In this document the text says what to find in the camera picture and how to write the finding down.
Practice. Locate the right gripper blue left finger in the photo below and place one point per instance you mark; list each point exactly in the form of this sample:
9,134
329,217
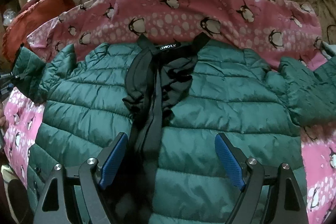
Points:
58,203

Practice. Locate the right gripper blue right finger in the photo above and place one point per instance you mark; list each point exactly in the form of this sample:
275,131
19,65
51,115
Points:
284,203

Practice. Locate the dark green puffer jacket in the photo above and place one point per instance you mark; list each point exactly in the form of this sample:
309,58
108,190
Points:
171,101

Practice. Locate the red ruffled pillow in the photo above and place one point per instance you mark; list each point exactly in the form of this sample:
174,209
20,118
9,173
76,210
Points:
33,14

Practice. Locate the pink penguin fleece blanket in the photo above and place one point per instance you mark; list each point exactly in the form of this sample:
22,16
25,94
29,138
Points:
272,28

